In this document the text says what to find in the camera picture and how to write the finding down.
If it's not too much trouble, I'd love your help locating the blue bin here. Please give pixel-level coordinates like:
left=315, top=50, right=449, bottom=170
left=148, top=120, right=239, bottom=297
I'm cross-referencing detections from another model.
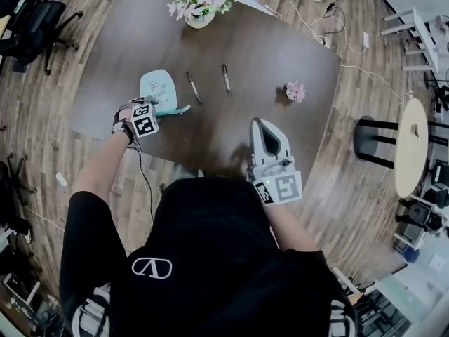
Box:
left=403, top=246, right=421, bottom=263

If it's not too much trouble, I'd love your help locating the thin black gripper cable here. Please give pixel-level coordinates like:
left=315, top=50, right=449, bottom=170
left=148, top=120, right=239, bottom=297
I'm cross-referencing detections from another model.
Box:
left=128, top=142, right=155, bottom=224

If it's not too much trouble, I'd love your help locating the small pink flower pot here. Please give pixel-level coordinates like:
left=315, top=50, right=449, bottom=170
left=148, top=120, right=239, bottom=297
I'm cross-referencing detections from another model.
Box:
left=284, top=81, right=307, bottom=103

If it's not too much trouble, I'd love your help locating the mint green pencil case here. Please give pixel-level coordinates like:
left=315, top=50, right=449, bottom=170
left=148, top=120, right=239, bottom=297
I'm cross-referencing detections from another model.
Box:
left=140, top=69, right=192, bottom=118

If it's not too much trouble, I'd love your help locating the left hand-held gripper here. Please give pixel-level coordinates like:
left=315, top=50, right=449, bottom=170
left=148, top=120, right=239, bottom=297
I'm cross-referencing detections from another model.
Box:
left=130, top=95, right=160, bottom=139

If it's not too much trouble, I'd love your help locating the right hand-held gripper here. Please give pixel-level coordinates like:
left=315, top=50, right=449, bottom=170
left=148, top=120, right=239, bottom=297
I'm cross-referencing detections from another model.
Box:
left=246, top=117, right=304, bottom=206

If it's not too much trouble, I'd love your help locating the long white floor cable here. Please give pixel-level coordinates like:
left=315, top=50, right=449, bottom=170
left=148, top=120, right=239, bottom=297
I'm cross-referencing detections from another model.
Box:
left=280, top=0, right=411, bottom=105

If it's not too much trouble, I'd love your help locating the person's left hand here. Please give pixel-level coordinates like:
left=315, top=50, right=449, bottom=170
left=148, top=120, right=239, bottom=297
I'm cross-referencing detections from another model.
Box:
left=112, top=99, right=136, bottom=135

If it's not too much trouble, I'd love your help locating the black wristwatch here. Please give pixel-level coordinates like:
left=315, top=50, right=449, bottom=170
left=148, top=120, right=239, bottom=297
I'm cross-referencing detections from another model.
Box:
left=111, top=124, right=136, bottom=143

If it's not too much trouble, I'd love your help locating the person's right forearm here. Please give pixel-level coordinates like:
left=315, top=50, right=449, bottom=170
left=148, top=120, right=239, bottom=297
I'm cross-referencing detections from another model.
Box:
left=264, top=203, right=319, bottom=254

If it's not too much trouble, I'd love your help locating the round light wooden table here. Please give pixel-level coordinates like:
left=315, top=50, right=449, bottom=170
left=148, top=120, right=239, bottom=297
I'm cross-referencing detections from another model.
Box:
left=394, top=98, right=429, bottom=199

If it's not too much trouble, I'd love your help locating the white pot with pale flowers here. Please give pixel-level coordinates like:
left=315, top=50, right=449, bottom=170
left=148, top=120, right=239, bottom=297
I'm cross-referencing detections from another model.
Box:
left=166, top=0, right=236, bottom=30

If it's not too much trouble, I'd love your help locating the person's left forearm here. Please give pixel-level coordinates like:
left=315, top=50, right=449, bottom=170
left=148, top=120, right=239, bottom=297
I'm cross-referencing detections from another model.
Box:
left=72, top=131, right=133, bottom=203

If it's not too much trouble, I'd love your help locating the person's black shirt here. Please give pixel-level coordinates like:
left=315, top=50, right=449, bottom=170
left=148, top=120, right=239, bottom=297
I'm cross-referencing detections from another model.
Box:
left=58, top=176, right=358, bottom=337

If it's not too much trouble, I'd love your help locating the black armchair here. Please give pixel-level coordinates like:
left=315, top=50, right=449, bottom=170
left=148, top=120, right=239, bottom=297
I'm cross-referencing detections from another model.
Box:
left=422, top=159, right=449, bottom=206

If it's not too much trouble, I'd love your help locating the black floor cable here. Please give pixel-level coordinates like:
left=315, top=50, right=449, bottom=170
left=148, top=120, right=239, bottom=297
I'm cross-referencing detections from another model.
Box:
left=311, top=0, right=355, bottom=38

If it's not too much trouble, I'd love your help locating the black pen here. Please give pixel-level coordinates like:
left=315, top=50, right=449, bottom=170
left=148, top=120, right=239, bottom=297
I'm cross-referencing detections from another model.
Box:
left=185, top=70, right=203, bottom=106
left=220, top=63, right=232, bottom=97

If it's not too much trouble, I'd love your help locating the small white table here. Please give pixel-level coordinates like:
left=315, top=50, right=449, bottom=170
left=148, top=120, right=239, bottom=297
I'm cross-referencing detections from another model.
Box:
left=380, top=6, right=441, bottom=73

